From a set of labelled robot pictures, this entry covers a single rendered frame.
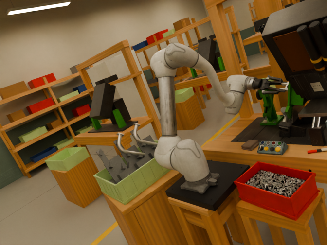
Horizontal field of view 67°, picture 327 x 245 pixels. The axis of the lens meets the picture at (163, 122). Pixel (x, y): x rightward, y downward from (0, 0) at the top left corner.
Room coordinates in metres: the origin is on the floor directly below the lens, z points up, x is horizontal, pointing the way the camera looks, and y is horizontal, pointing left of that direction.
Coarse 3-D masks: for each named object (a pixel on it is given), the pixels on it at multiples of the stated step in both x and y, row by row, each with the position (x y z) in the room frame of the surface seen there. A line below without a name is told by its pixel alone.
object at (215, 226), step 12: (228, 204) 1.22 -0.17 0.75; (180, 216) 1.32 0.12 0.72; (192, 216) 1.25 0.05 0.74; (204, 216) 1.13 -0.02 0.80; (216, 216) 1.13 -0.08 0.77; (228, 216) 1.20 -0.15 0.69; (240, 216) 1.26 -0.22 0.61; (192, 228) 1.32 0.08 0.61; (204, 228) 1.19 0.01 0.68; (216, 228) 1.11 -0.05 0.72; (240, 228) 1.29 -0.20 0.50; (192, 240) 1.30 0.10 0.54; (216, 240) 1.12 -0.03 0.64; (228, 240) 1.14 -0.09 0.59
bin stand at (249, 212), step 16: (320, 192) 0.98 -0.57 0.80; (240, 208) 1.10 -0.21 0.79; (256, 208) 1.05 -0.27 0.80; (320, 208) 0.98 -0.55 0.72; (256, 224) 1.11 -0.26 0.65; (272, 224) 0.97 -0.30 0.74; (288, 224) 0.91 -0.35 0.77; (304, 224) 0.85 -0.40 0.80; (320, 224) 0.99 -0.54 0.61; (256, 240) 1.08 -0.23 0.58; (304, 240) 0.87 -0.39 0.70; (320, 240) 1.01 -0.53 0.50
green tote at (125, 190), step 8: (152, 160) 1.76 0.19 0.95; (144, 168) 1.71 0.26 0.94; (152, 168) 1.75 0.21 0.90; (160, 168) 1.78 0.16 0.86; (96, 176) 1.86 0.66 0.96; (104, 176) 1.95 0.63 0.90; (128, 176) 1.63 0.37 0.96; (136, 176) 1.67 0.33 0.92; (144, 176) 1.70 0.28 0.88; (152, 176) 1.73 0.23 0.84; (160, 176) 1.77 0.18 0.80; (104, 184) 1.78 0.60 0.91; (112, 184) 1.60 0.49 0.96; (120, 184) 1.59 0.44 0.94; (128, 184) 1.62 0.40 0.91; (136, 184) 1.65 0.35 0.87; (144, 184) 1.68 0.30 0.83; (104, 192) 1.88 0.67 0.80; (112, 192) 1.69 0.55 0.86; (120, 192) 1.58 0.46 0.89; (128, 192) 1.61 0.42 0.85; (136, 192) 1.64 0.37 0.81; (120, 200) 1.61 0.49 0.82; (128, 200) 1.60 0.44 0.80
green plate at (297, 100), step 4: (288, 88) 1.36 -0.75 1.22; (292, 88) 1.36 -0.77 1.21; (288, 92) 1.37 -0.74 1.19; (292, 92) 1.36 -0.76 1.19; (288, 96) 1.37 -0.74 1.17; (292, 96) 1.36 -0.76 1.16; (296, 96) 1.35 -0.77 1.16; (300, 96) 1.33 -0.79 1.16; (288, 100) 1.38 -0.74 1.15; (292, 100) 1.37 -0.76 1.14; (296, 100) 1.35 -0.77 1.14; (300, 100) 1.33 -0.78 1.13; (288, 104) 1.38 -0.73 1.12; (292, 104) 1.37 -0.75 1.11; (296, 104) 1.35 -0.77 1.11; (300, 104) 1.34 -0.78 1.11; (304, 104) 1.34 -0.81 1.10
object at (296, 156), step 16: (208, 144) 1.77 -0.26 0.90; (224, 144) 1.66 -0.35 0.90; (240, 144) 1.57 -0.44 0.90; (288, 144) 1.33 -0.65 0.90; (224, 160) 1.58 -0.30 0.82; (240, 160) 1.47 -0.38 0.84; (256, 160) 1.37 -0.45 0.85; (272, 160) 1.29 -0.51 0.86; (288, 160) 1.21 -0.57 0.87; (304, 160) 1.15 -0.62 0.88; (320, 160) 1.08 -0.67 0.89; (320, 176) 1.10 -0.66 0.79
